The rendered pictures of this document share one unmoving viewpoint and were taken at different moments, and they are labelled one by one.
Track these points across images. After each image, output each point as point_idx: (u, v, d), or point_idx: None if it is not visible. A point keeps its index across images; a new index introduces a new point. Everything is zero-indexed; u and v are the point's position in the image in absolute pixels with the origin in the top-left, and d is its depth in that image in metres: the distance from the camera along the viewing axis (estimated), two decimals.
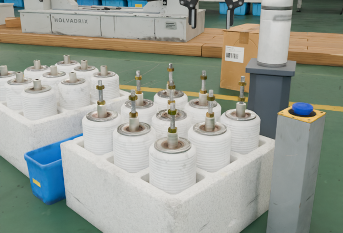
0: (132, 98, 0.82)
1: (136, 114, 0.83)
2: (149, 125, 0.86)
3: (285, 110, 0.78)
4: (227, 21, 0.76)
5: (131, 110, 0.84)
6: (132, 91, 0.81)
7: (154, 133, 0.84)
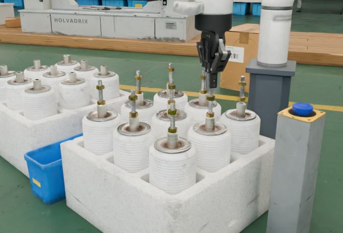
0: (132, 98, 0.82)
1: (136, 114, 0.83)
2: (149, 125, 0.86)
3: (285, 110, 0.78)
4: (215, 82, 0.82)
5: (131, 110, 0.84)
6: (132, 91, 0.81)
7: (154, 133, 0.84)
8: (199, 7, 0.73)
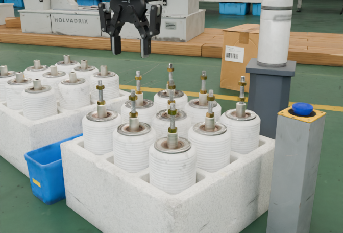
0: (132, 98, 0.82)
1: (136, 114, 0.83)
2: (149, 125, 0.86)
3: (285, 110, 0.78)
4: (141, 50, 0.76)
5: (131, 110, 0.84)
6: (132, 91, 0.81)
7: (154, 133, 0.84)
8: None
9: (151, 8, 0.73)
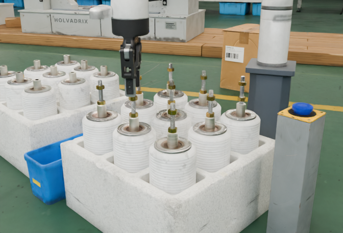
0: (136, 96, 0.83)
1: None
2: (149, 125, 0.86)
3: (285, 110, 0.78)
4: (139, 79, 0.85)
5: (133, 111, 0.83)
6: None
7: (154, 133, 0.84)
8: (106, 12, 0.74)
9: None
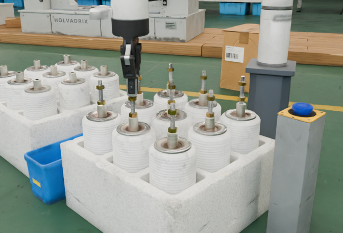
0: (129, 98, 0.82)
1: (133, 115, 0.83)
2: (149, 126, 0.86)
3: (285, 110, 0.78)
4: (138, 86, 0.83)
5: (131, 110, 0.84)
6: None
7: (153, 134, 0.84)
8: (106, 12, 0.74)
9: None
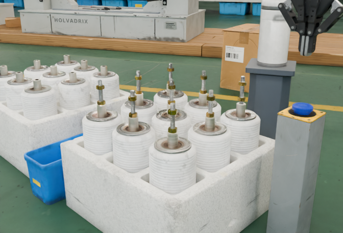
0: (129, 98, 0.82)
1: (133, 115, 0.83)
2: (149, 126, 0.86)
3: (285, 110, 0.78)
4: (305, 48, 0.72)
5: (131, 110, 0.84)
6: (130, 91, 0.82)
7: (153, 134, 0.84)
8: None
9: (336, 7, 0.67)
